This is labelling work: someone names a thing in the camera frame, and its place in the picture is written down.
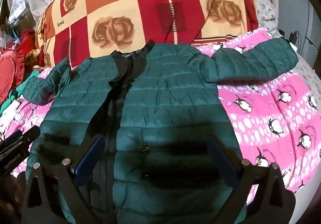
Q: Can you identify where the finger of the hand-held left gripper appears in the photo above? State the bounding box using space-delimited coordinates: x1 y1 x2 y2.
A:
0 126 41 149

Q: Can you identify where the person's left forearm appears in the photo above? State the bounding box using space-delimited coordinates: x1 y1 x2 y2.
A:
0 171 27 217

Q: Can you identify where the teal puffer jacket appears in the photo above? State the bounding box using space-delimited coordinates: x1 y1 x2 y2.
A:
24 38 299 224

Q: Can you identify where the pink penguin blanket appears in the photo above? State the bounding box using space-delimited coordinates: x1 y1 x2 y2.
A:
0 27 321 204

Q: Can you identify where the black charger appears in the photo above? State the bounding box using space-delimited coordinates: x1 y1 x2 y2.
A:
279 29 301 51

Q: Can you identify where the green cloth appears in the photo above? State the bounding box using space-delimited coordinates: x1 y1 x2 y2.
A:
0 73 36 114

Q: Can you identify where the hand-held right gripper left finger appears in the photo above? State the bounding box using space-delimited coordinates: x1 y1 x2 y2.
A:
21 135 106 224

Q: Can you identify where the white plastic bag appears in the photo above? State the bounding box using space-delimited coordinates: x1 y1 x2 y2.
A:
7 0 32 26

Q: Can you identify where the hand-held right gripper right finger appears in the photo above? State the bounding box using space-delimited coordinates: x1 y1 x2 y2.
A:
207 136 296 224

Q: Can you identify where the grey cabinet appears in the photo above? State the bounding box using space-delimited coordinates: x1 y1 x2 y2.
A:
277 0 321 49

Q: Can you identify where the red cloth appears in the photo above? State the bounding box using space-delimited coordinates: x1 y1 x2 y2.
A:
20 28 41 66

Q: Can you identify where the red heart pillow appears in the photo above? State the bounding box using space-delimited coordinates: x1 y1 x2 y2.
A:
0 47 25 104

